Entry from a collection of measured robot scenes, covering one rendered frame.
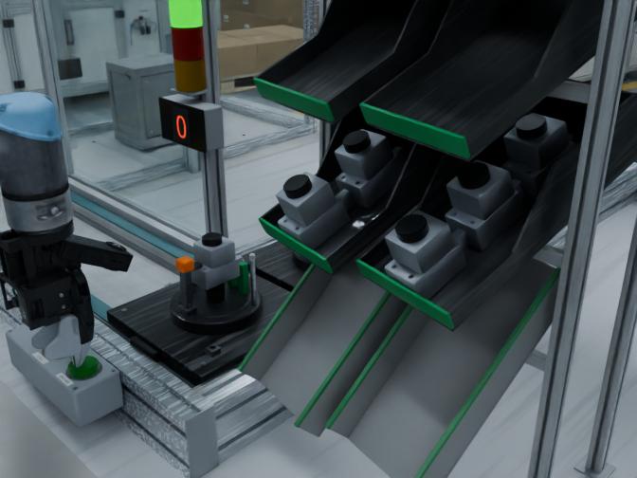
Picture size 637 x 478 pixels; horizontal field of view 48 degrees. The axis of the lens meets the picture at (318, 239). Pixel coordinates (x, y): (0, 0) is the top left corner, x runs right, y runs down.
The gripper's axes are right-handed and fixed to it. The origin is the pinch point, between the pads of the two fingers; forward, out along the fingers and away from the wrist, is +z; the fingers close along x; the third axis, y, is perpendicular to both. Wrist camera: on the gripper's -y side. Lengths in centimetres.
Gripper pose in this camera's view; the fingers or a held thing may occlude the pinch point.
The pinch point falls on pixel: (81, 355)
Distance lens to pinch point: 102.6
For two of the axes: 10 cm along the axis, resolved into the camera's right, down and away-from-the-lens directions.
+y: -7.0, 3.0, -6.4
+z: 0.0, 9.1, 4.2
